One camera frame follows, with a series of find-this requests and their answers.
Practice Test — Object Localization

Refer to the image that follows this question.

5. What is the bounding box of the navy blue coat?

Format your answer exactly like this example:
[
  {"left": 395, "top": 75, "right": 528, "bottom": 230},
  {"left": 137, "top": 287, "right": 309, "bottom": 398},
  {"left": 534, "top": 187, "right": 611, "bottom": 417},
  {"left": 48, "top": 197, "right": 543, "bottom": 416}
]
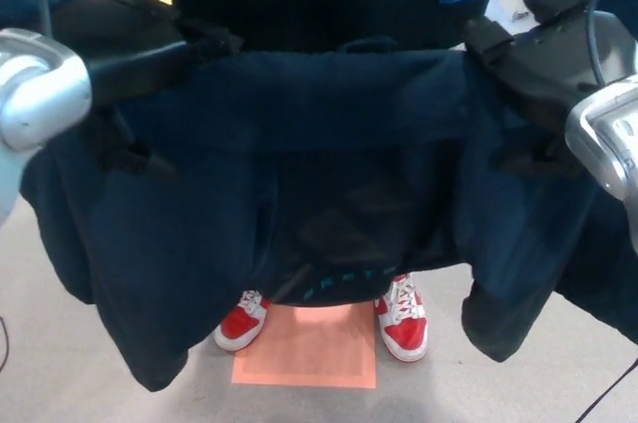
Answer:
[{"left": 0, "top": 0, "right": 638, "bottom": 393}]

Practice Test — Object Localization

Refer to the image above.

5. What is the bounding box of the thin black floor cable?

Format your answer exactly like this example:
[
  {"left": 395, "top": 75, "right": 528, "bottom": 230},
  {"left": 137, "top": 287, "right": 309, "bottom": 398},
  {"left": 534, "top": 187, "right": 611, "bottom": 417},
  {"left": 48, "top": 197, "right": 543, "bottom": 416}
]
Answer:
[
  {"left": 572, "top": 360, "right": 638, "bottom": 423},
  {"left": 0, "top": 315, "right": 10, "bottom": 374}
]

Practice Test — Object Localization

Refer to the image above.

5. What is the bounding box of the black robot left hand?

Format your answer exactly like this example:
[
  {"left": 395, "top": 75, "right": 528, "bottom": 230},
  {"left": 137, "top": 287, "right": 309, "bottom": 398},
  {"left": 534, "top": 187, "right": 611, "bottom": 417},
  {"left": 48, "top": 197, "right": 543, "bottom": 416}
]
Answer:
[{"left": 49, "top": 0, "right": 245, "bottom": 181}]

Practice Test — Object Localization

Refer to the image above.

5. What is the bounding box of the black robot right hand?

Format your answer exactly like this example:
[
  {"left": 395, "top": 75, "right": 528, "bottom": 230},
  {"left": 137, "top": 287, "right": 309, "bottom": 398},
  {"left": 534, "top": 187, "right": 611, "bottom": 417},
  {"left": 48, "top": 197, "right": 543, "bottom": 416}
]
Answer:
[{"left": 461, "top": 0, "right": 612, "bottom": 180}]

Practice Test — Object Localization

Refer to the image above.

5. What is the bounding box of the orange rectangular floor marker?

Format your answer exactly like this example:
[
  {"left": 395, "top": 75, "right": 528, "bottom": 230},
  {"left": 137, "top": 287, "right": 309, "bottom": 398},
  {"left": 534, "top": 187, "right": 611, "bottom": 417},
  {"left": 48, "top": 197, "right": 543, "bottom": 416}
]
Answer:
[{"left": 231, "top": 300, "right": 378, "bottom": 389}]

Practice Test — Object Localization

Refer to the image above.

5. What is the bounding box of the red white left sneaker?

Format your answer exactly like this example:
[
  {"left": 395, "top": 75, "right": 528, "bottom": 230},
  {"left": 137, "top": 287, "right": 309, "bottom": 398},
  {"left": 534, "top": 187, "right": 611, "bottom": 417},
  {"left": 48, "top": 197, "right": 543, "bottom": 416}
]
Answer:
[{"left": 373, "top": 272, "right": 429, "bottom": 362}]

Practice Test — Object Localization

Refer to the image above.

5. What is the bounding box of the red white right sneaker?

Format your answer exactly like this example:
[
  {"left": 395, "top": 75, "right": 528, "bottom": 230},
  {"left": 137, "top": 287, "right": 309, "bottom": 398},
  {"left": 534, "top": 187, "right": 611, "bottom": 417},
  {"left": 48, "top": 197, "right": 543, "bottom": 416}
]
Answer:
[{"left": 213, "top": 287, "right": 273, "bottom": 353}]

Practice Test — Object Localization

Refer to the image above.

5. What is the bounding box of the red white sneaker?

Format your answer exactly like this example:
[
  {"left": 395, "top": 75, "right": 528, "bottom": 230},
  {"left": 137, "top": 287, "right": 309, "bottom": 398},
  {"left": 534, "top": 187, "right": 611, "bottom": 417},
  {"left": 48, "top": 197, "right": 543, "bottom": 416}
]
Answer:
[
  {"left": 373, "top": 272, "right": 429, "bottom": 362},
  {"left": 213, "top": 287, "right": 273, "bottom": 353}
]

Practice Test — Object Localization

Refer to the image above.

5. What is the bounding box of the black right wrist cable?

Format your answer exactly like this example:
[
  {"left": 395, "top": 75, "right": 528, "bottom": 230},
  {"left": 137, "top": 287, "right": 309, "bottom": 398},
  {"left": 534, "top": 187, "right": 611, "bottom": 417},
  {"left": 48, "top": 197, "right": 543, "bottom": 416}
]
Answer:
[{"left": 585, "top": 0, "right": 638, "bottom": 91}]

